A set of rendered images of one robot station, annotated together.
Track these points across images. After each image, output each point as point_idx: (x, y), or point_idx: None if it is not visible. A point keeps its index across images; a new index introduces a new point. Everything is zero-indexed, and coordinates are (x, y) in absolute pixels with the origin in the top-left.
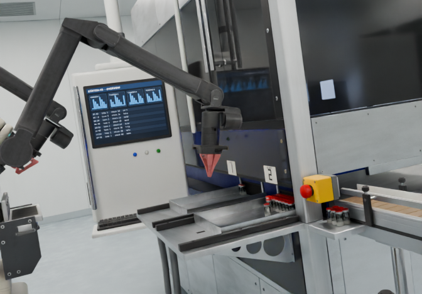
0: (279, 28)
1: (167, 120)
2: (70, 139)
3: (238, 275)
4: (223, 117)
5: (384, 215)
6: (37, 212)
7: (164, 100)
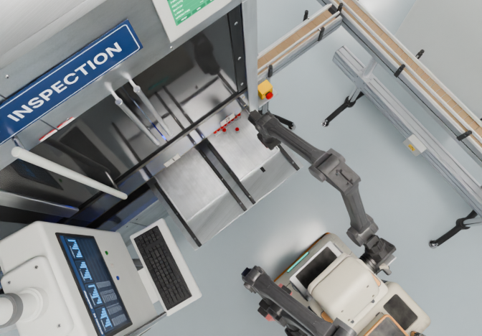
0: (256, 48)
1: (85, 237)
2: (250, 268)
3: None
4: None
5: (277, 66)
6: (318, 253)
7: (74, 237)
